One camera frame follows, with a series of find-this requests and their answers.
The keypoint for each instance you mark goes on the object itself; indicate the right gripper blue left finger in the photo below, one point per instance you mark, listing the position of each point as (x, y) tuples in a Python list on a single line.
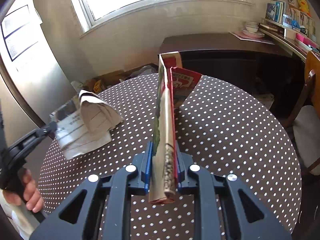
[(147, 165)]

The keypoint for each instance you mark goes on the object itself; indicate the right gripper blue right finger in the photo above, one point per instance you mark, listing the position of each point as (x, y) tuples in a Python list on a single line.
[(180, 165)]

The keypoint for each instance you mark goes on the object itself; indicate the newspaper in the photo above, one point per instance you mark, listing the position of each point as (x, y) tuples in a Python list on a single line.
[(84, 124)]

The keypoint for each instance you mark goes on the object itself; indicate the brown paper food bag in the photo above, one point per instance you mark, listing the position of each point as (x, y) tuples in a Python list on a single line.
[(174, 86)]

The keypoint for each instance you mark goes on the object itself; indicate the person's left hand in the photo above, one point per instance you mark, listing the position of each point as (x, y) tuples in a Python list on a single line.
[(32, 196)]

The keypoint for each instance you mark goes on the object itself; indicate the brown polka dot tablecloth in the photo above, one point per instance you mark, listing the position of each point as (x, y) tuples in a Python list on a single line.
[(224, 129)]

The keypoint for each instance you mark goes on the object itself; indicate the brown cardboard box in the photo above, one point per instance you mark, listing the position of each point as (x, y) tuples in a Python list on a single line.
[(101, 83)]

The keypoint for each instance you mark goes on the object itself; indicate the silver double-door refrigerator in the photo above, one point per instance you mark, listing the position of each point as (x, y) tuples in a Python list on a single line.
[(37, 84)]

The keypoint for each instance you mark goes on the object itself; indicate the wooden chair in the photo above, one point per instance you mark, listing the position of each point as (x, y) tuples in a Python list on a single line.
[(304, 119)]

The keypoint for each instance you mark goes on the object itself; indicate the dark wooden cabinet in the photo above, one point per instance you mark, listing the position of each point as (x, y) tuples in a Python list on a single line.
[(257, 68)]

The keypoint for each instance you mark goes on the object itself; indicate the stacked bowls on cabinet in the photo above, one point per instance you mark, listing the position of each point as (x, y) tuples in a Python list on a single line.
[(251, 29)]

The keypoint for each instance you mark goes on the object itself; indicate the books on shelf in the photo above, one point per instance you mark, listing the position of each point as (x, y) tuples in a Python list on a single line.
[(291, 17)]

